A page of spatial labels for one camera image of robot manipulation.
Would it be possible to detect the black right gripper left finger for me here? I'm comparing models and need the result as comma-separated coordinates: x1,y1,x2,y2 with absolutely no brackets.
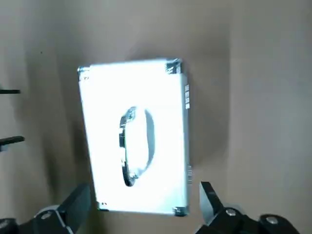
0,183,92,234

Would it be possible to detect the silver aluminium medicine case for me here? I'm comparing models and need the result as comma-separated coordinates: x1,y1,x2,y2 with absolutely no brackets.
77,58,193,217

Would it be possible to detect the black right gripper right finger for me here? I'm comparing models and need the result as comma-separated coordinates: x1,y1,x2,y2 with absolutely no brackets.
195,181,300,234

